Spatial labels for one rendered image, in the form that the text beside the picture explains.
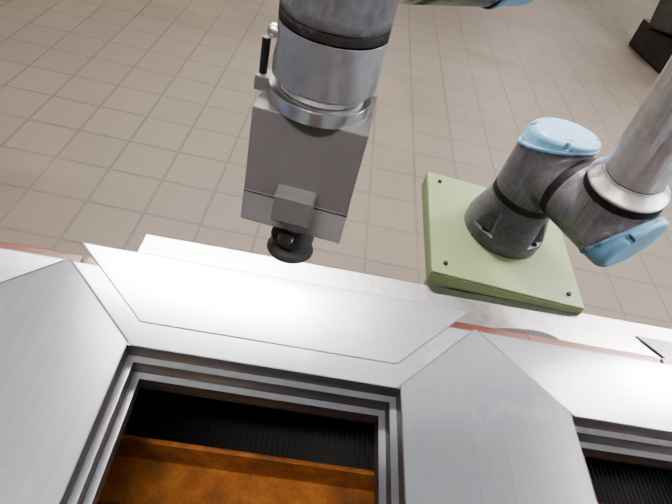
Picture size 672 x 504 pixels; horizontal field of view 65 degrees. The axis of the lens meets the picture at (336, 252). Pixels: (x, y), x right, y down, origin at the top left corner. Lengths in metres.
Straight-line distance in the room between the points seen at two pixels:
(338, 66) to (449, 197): 0.74
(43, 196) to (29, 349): 1.56
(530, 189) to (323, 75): 0.62
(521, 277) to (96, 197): 1.52
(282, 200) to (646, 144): 0.52
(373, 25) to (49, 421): 0.39
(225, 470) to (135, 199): 1.49
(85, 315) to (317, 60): 0.34
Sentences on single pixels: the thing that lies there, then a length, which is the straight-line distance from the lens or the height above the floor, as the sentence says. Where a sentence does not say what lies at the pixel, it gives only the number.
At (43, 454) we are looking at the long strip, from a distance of 0.50.
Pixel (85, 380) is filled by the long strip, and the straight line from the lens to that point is 0.52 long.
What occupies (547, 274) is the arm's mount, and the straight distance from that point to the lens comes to 1.02.
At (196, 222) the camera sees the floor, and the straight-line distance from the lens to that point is 1.94.
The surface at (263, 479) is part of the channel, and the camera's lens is 0.67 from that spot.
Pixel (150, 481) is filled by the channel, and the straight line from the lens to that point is 0.67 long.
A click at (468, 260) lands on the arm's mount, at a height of 0.71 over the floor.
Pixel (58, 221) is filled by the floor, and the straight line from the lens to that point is 1.98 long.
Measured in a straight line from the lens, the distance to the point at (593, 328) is 1.01.
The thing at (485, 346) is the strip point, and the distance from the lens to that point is 0.61.
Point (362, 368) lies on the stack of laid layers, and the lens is 0.54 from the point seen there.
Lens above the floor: 1.30
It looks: 43 degrees down
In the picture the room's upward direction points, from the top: 16 degrees clockwise
